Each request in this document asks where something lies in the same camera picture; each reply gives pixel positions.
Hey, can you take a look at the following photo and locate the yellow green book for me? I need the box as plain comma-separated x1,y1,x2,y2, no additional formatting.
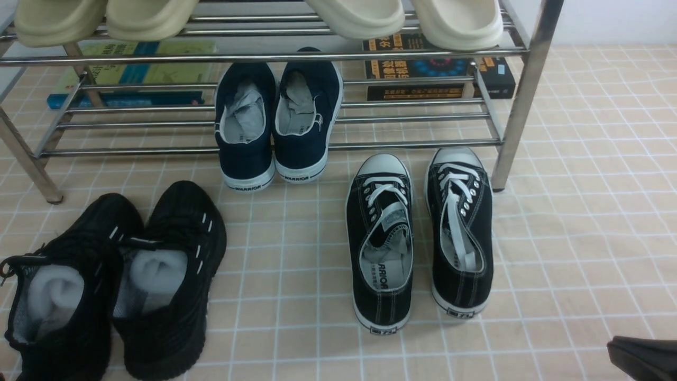
81,40,217,92

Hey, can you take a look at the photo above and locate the cream slipper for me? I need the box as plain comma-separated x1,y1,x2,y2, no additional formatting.
305,0,406,40
411,1,504,51

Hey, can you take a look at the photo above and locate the black knit sneaker right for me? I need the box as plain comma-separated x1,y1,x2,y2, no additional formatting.
111,180,227,380

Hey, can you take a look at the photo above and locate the beige slipper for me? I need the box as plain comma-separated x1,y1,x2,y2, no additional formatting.
106,1,199,42
14,1,108,48

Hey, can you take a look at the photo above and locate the navy canvas sneaker right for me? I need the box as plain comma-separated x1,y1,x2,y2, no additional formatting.
272,60,344,184

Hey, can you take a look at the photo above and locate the silver metal shoe rack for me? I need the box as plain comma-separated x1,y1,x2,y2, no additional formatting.
2,1,564,205

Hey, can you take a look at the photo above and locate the navy canvas sneaker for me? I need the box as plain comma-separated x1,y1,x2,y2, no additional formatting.
272,60,344,184
214,62,278,192

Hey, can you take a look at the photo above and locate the navy canvas sneaker left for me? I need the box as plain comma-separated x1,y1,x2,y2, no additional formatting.
214,62,278,192

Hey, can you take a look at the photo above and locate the cream slipper far right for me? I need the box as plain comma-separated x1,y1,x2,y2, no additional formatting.
411,1,504,51

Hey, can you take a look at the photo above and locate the beige slipper far left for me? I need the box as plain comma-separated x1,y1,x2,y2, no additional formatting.
14,1,108,48

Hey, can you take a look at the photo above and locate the black knit sneaker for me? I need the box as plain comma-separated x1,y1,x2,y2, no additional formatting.
111,180,227,380
2,193,144,380

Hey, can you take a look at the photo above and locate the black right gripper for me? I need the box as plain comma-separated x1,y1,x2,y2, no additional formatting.
607,336,676,380

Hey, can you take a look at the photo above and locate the black canvas sneaker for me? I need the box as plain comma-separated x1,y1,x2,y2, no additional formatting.
425,147,494,320
345,153,414,335

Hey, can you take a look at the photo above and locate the black knit sneaker left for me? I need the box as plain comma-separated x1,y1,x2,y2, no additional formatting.
2,193,144,380

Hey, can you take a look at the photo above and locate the blue book under yellow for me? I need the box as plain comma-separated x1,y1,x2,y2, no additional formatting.
46,90,205,110

